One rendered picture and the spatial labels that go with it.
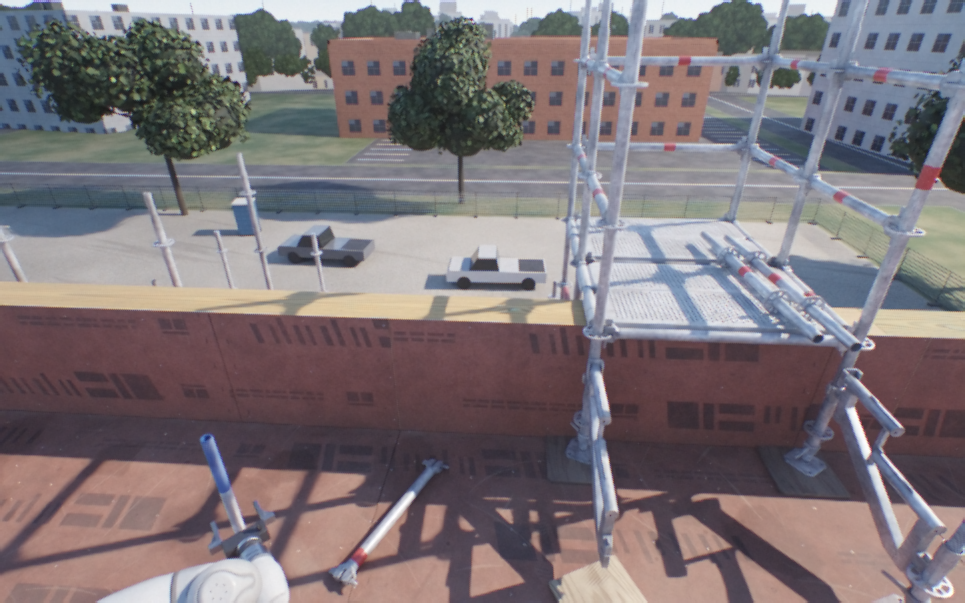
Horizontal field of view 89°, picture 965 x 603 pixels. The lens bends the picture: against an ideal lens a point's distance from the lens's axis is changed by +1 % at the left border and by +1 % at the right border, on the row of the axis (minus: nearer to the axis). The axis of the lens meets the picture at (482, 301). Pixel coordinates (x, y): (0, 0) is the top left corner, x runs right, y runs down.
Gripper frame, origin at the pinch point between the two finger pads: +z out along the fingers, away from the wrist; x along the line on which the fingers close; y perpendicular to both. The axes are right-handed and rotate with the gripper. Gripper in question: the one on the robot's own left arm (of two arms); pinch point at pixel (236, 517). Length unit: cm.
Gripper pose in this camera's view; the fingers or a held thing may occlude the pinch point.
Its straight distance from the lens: 196.5
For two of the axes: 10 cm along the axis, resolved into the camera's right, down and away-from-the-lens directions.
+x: -7.8, 3.1, -5.5
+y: 0.0, -8.8, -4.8
